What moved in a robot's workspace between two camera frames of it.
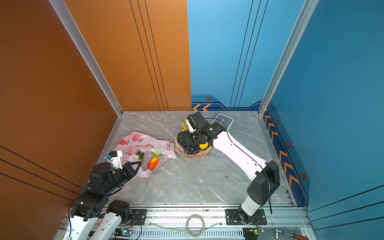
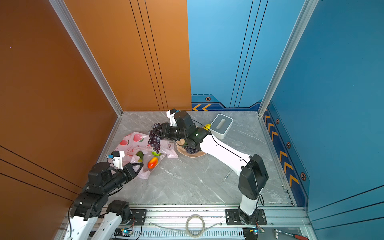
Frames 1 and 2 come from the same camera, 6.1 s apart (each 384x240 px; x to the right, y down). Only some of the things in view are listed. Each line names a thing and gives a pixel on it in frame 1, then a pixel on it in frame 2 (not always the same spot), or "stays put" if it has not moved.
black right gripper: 187,141 → 166,131
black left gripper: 130,171 stays put
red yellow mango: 153,163 stays put
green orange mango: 140,156 stays put
